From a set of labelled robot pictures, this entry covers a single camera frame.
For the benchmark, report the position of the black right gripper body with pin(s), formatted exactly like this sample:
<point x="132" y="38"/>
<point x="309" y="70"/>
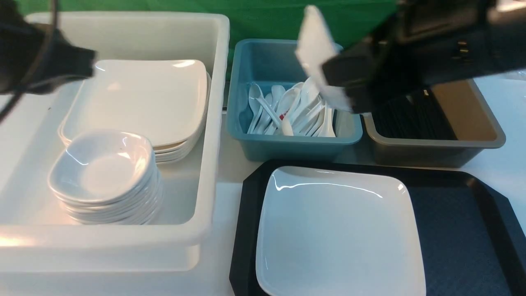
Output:
<point x="426" y="43"/>

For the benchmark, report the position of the stack of white square plates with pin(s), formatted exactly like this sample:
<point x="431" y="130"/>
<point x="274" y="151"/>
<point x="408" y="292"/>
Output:
<point x="163" y="100"/>

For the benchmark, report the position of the teal plastic bin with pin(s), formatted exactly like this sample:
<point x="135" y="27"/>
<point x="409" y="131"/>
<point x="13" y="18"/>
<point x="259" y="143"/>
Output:
<point x="267" y="62"/>

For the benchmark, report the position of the large white square plate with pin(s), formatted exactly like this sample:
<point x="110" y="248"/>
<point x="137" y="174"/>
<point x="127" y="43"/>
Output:
<point x="336" y="233"/>

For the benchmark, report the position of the black serving tray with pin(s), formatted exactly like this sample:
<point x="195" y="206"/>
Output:
<point x="472" y="242"/>

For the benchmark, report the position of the stack of small white bowls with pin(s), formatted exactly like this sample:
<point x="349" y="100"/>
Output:
<point x="108" y="177"/>

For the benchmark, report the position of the green backdrop cloth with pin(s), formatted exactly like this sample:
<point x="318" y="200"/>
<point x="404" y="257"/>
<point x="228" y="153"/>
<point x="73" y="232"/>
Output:
<point x="348" y="20"/>

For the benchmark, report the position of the brown plastic bin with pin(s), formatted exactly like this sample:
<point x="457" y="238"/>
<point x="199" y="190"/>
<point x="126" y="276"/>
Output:
<point x="471" y="119"/>

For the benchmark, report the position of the small white dish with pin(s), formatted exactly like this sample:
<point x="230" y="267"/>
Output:
<point x="315" y="46"/>

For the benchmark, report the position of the pile of white spoons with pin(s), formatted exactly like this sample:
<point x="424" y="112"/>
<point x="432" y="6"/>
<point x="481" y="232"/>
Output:
<point x="297" y="111"/>

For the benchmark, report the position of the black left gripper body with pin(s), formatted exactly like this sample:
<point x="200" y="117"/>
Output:
<point x="36" y="58"/>

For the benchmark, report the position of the clear plastic sheet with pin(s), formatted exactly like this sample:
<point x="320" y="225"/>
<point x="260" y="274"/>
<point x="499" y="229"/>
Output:
<point x="516" y="75"/>

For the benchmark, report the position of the pile of black chopsticks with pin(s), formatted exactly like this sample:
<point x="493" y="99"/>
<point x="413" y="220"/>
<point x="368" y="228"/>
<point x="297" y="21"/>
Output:
<point x="416" y="117"/>

